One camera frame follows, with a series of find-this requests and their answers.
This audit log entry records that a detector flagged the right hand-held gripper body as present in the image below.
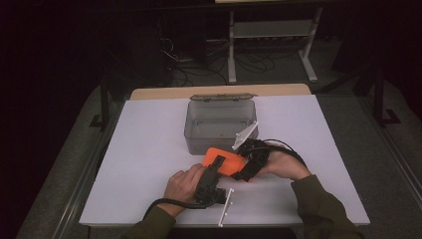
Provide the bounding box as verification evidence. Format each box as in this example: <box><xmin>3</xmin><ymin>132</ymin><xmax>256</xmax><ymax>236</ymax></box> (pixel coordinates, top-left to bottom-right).
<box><xmin>231</xmin><ymin>120</ymin><xmax>272</xmax><ymax>174</ymax></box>

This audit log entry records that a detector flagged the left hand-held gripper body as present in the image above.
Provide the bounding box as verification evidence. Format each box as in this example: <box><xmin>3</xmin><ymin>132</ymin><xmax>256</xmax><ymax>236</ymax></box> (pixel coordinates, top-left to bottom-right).
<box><xmin>194</xmin><ymin>165</ymin><xmax>236</xmax><ymax>229</ymax></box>

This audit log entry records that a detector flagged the transparent grey storage box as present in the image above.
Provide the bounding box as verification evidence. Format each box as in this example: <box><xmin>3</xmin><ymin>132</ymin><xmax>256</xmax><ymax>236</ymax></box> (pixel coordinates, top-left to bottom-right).
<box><xmin>183</xmin><ymin>93</ymin><xmax>260</xmax><ymax>156</ymax></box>

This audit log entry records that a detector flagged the person's left hand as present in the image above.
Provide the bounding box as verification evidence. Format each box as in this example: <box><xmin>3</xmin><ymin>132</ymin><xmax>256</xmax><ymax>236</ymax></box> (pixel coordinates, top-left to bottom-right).
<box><xmin>156</xmin><ymin>162</ymin><xmax>209</xmax><ymax>219</ymax></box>

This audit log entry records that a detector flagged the person's right hand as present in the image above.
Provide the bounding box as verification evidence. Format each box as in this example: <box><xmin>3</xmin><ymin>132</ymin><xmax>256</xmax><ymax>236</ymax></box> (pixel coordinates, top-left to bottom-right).
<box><xmin>256</xmin><ymin>150</ymin><xmax>313</xmax><ymax>182</ymax></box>

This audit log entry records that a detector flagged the black metal stand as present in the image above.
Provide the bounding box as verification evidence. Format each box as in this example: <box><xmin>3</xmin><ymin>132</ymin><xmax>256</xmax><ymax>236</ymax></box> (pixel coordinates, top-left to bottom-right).
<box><xmin>371</xmin><ymin>65</ymin><xmax>402</xmax><ymax>128</ymax></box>
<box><xmin>89</xmin><ymin>75</ymin><xmax>111</xmax><ymax>131</ymax></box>

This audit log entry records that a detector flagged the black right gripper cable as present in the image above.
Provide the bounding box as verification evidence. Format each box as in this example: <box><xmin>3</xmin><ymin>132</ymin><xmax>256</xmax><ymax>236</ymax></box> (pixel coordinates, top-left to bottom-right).
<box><xmin>261</xmin><ymin>137</ymin><xmax>309</xmax><ymax>167</ymax></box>

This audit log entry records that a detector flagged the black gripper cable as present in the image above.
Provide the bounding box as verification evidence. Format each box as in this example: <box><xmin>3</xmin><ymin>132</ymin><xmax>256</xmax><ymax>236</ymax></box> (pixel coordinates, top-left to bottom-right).
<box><xmin>261</xmin><ymin>137</ymin><xmax>309</xmax><ymax>167</ymax></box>
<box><xmin>142</xmin><ymin>196</ymin><xmax>214</xmax><ymax>221</ymax></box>

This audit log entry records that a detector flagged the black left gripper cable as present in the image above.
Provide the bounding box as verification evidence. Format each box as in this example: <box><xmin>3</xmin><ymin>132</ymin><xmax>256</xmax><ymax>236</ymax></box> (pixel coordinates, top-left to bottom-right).
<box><xmin>142</xmin><ymin>196</ymin><xmax>214</xmax><ymax>221</ymax></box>

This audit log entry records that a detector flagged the tangle of floor cables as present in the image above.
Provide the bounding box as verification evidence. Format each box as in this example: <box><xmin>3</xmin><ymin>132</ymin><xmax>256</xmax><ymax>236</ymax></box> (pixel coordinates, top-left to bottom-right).
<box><xmin>158</xmin><ymin>35</ymin><xmax>277</xmax><ymax>88</ymax></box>

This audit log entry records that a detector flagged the white metal desk frame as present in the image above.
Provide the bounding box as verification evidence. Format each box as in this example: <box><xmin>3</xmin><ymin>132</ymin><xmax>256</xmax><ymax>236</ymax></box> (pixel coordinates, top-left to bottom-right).
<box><xmin>226</xmin><ymin>6</ymin><xmax>324</xmax><ymax>85</ymax></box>

